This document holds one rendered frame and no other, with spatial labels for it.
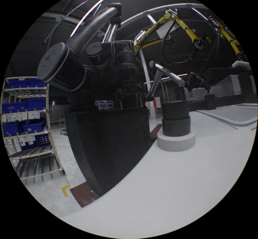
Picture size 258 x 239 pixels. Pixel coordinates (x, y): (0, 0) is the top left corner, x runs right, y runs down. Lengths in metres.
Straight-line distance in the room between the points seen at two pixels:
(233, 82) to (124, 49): 0.60
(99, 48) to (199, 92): 0.82
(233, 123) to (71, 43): 0.59
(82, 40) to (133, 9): 9.53
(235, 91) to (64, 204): 1.59
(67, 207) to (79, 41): 1.38
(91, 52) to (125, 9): 9.54
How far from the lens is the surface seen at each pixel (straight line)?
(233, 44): 1.57
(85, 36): 0.54
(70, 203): 1.15
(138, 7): 9.90
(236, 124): 0.15
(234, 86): 0.55
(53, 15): 7.96
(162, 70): 1.34
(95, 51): 0.44
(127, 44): 0.44
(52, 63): 0.36
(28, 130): 1.49
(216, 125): 0.15
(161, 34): 1.29
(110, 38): 0.79
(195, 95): 0.80
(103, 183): 0.72
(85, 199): 1.09
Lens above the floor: 0.88
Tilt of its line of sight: level
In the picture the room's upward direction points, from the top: 7 degrees counter-clockwise
